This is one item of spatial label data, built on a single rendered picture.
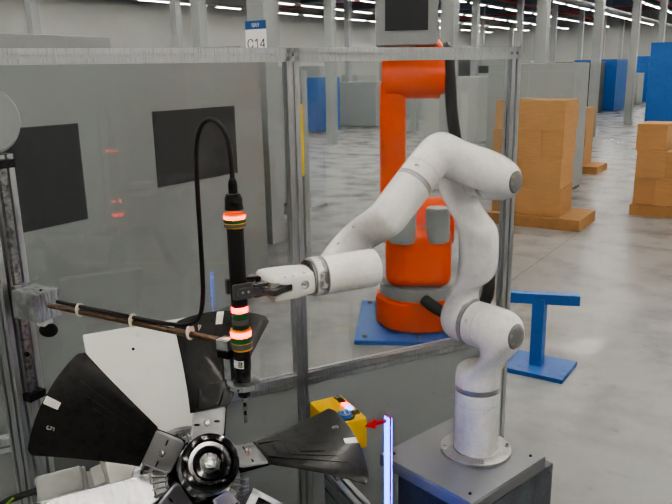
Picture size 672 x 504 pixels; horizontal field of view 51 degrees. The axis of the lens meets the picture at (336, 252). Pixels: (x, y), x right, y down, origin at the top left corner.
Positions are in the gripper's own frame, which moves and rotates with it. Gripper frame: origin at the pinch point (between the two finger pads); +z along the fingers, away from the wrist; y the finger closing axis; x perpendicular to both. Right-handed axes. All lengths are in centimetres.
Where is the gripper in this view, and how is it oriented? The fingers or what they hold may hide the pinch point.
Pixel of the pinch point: (238, 288)
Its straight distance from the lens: 142.0
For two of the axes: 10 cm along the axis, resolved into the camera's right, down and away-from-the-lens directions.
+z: -8.9, 1.3, -4.3
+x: -0.2, -9.7, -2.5
